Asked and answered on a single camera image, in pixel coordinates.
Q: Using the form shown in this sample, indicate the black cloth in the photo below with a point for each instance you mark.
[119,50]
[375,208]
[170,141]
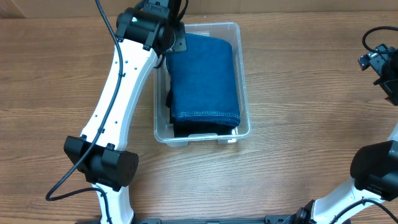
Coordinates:
[199,129]

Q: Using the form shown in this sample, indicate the blue terry towel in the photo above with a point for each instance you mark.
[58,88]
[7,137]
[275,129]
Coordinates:
[203,83]

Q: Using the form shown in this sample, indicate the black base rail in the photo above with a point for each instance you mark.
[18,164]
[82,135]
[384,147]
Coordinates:
[269,219]

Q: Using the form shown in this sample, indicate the clear plastic storage container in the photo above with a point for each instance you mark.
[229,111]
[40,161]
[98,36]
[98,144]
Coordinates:
[164,130]

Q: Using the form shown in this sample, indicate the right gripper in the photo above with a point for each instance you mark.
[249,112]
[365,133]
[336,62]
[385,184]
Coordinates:
[385,82]

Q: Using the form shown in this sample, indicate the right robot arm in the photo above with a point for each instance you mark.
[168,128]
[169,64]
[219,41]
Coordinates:
[373,171]

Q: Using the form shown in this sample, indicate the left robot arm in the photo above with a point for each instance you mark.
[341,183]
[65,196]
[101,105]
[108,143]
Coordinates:
[143,35]

